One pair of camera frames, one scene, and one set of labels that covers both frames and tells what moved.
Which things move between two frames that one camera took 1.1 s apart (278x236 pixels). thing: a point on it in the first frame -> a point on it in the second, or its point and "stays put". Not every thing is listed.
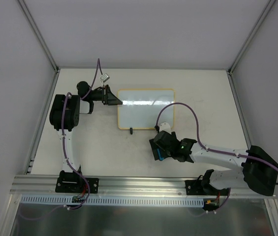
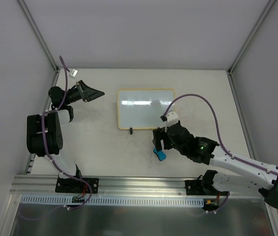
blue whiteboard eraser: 161,159 stays put
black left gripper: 106,95 -> 82,91
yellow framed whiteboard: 140,107 stays put
